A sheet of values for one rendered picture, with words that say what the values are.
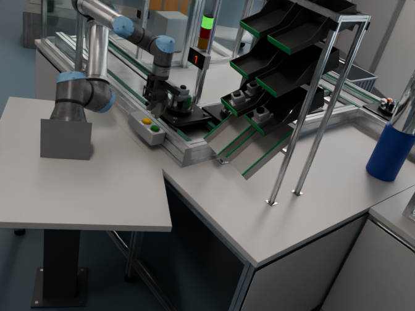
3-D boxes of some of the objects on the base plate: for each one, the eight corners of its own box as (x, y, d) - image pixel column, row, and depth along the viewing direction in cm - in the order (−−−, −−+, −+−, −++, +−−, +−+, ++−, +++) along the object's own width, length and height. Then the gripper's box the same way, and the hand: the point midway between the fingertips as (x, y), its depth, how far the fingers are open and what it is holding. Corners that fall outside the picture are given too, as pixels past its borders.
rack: (271, 206, 184) (340, 16, 142) (217, 160, 206) (263, -17, 164) (302, 194, 197) (375, 16, 155) (248, 151, 218) (299, -14, 177)
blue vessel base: (385, 184, 219) (409, 139, 205) (359, 168, 228) (380, 123, 214) (400, 178, 229) (424, 133, 215) (375, 161, 238) (396, 118, 224)
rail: (181, 168, 194) (185, 147, 188) (89, 82, 247) (91, 63, 241) (191, 165, 197) (195, 145, 192) (99, 81, 250) (100, 63, 244)
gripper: (144, 70, 182) (138, 115, 193) (156, 79, 176) (149, 125, 187) (161, 68, 187) (154, 113, 198) (173, 78, 181) (165, 122, 192)
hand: (157, 115), depth 194 cm, fingers closed
